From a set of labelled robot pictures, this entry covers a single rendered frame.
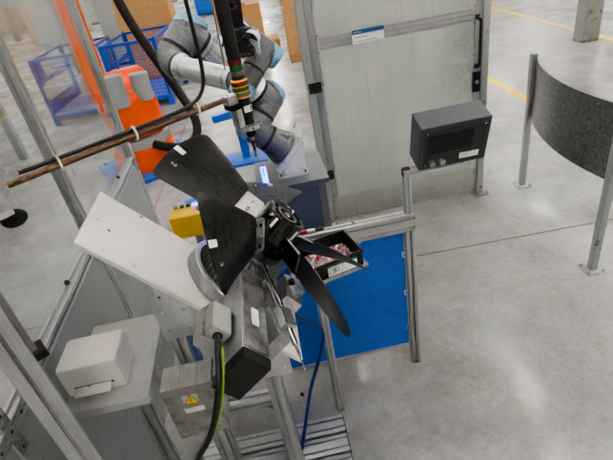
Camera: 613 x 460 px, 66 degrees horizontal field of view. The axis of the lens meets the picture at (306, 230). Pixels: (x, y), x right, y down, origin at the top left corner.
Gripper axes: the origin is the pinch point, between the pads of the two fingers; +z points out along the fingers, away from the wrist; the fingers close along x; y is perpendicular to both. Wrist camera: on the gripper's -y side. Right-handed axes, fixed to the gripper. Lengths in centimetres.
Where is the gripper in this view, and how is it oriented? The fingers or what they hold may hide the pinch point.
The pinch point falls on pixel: (238, 39)
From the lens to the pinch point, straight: 130.7
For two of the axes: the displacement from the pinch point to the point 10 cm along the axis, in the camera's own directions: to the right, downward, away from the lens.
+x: -9.8, 1.9, -0.6
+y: 1.3, 8.3, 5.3
